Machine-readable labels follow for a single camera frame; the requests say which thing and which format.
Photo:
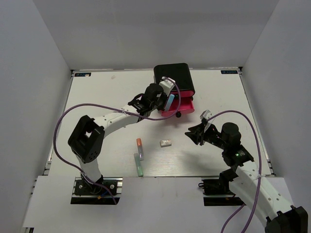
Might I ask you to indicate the blue table label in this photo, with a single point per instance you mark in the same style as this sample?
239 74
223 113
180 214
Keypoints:
229 72
83 74

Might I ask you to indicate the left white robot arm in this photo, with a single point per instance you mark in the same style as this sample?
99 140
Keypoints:
87 137

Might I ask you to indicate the orange cap highlighter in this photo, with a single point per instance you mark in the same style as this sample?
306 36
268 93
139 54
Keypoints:
140 149

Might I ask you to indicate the green highlighter pen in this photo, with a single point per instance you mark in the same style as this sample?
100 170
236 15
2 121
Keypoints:
138 165

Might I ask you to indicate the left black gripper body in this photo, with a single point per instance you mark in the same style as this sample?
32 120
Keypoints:
161 104

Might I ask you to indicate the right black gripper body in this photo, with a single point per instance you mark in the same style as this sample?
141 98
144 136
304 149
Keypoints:
214 137

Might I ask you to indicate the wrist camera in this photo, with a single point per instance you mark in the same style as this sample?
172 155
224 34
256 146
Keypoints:
206 120
167 84

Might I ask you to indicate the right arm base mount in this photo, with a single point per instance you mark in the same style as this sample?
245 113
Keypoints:
216 190

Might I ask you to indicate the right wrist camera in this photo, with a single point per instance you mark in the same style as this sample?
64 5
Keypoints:
206 120

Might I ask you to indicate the left blue table label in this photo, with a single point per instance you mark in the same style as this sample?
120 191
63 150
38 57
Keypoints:
83 74

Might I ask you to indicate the right blue table label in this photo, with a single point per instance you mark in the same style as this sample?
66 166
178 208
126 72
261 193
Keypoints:
229 72

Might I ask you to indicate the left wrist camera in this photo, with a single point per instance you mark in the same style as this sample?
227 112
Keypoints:
167 84

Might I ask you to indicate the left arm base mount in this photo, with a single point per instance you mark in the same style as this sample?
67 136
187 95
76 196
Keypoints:
84 193

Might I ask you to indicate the pink drawer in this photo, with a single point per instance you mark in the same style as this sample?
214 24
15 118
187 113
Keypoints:
184 94
186 107

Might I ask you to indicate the light blue glue stick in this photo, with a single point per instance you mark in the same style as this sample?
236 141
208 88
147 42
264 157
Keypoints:
169 102

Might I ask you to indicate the white staples box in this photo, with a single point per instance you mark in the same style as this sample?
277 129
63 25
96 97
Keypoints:
165 143

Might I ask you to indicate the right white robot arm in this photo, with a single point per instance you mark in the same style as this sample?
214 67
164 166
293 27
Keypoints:
243 179

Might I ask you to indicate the black drawer cabinet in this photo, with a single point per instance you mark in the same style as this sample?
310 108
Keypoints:
179 72

